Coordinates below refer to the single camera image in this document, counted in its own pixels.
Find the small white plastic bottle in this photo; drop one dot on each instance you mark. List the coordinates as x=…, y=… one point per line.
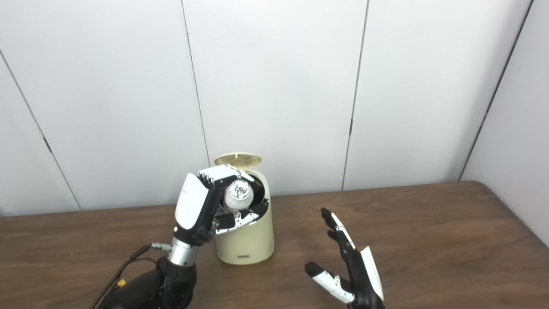
x=238, y=195

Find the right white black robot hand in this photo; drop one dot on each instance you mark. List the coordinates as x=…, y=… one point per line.
x=360, y=279

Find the cream-colored bin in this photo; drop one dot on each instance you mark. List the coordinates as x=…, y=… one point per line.
x=248, y=242

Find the round cream bin lid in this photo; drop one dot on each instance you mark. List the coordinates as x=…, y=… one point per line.
x=238, y=159

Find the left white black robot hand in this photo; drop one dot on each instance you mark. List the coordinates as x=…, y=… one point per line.
x=191, y=206

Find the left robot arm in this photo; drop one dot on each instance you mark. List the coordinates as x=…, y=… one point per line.
x=171, y=283

